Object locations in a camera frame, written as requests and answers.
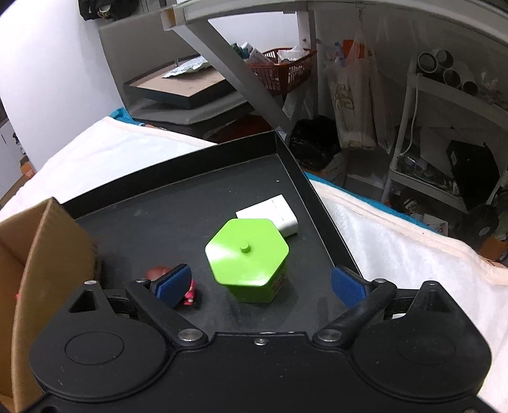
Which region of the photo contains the brown cardboard box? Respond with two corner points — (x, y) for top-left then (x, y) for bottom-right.
(1, 198), (97, 412)

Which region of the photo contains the white rectangular block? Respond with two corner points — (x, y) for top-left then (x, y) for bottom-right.
(236, 194), (299, 237)

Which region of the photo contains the green hexagonal container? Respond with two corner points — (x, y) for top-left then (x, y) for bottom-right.
(205, 219), (289, 304)

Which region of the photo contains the red plastic basket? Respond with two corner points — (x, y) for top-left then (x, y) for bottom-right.
(247, 47), (317, 97)

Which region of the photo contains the white plastic bag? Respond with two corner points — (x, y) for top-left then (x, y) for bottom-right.
(324, 29), (394, 152)

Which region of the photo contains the white metal shelf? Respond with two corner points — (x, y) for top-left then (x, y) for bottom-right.
(381, 51), (507, 213)

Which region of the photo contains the black shallow tray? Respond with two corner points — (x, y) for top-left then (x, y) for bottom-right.
(64, 132), (357, 334)

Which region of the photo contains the crumpled paper sheet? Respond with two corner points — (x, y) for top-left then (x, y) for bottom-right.
(163, 56), (211, 78)

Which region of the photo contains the grey table leg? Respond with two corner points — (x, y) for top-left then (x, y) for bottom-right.
(160, 1), (306, 133)

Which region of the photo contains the blue smurf figurine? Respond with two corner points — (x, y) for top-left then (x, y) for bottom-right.
(145, 263), (196, 308)

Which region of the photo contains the white blanket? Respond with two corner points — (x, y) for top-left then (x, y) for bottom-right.
(1, 116), (507, 412)

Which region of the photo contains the black framed board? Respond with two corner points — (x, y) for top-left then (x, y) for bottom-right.
(123, 64), (234, 109)

